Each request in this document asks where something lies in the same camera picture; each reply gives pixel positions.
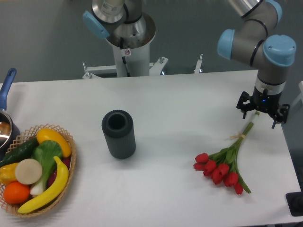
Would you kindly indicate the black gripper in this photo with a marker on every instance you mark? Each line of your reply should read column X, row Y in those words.
column 264, row 102

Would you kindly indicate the red tulip bouquet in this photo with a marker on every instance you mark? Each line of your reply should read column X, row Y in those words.
column 222, row 167

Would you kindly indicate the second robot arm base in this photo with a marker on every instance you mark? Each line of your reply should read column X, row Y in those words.
column 116, row 18

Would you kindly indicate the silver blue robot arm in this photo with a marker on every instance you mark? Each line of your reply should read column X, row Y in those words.
column 272, row 55

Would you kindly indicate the black device at edge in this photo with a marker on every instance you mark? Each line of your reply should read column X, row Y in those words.
column 295, row 203

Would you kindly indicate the dark grey ribbed vase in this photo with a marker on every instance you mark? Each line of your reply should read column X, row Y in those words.
column 118, row 129

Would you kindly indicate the dark red vegetable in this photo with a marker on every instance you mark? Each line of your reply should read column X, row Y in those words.
column 67, row 162

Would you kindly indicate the green bok choy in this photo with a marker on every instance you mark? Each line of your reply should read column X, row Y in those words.
column 44, row 154

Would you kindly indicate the woven wicker basket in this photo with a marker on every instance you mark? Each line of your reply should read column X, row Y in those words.
column 20, row 139

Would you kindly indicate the yellow banana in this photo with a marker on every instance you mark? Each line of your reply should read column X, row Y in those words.
column 51, row 193

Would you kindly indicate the beige round disc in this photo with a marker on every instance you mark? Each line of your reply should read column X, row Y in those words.
column 28, row 171

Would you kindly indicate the green cucumber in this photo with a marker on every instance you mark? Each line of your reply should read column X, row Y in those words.
column 23, row 151

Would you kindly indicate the orange fruit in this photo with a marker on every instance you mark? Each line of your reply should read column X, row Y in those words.
column 16, row 193

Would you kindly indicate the yellow bell pepper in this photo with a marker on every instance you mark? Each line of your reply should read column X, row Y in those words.
column 7, row 173

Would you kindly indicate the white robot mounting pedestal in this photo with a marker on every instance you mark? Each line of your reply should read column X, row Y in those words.
column 131, row 48

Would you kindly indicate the blue handled saucepan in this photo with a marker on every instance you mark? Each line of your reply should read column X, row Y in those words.
column 8, row 130

